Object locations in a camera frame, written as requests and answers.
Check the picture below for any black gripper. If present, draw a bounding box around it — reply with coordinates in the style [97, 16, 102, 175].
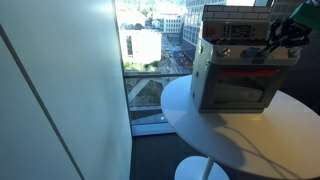
[265, 17, 313, 54]

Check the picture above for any light blue stove knob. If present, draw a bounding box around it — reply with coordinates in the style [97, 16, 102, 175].
[259, 48, 272, 60]
[244, 47, 260, 59]
[216, 46, 231, 58]

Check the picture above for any green angular object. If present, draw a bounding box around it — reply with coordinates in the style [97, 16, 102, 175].
[289, 0, 320, 33]

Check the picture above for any black stove keypad panel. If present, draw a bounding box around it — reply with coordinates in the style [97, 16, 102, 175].
[221, 24, 253, 38]

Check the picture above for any glass office building outside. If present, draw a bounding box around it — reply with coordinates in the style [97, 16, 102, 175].
[182, 0, 228, 47]

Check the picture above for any grey toy stove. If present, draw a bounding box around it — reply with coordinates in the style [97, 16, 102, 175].
[189, 4, 302, 114]

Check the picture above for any white building outside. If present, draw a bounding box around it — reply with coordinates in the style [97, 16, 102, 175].
[118, 28, 163, 65]

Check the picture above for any red oven door handle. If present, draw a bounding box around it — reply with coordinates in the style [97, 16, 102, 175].
[219, 68, 281, 77]

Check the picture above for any window frame crossbar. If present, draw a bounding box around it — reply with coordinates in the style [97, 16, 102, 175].
[123, 71, 194, 80]

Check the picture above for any white table pedestal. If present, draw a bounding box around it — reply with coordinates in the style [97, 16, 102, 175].
[174, 155, 231, 180]

